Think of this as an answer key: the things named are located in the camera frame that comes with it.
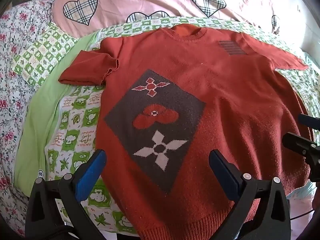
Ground red knitted sweater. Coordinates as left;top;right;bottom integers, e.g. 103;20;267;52
58;23;314;240

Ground floral bedsheet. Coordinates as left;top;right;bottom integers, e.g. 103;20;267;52
0;0;65;239

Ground thin black cable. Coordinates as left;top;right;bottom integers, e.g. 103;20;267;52
290;209;316;221

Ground green checked blanket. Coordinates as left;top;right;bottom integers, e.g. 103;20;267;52
14;16;320;235

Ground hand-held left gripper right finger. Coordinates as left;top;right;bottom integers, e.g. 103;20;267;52
209;149;292;240

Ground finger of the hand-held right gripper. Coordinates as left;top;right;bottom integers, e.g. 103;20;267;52
298;114;320;131
282;132;320;181

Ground green checked pillow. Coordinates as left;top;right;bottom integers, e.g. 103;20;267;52
11;22;78;90

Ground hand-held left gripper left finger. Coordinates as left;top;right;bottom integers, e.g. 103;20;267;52
25;149;108;240

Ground pink quilt with plaid hearts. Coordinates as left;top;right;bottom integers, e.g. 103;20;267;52
52;0;308;34

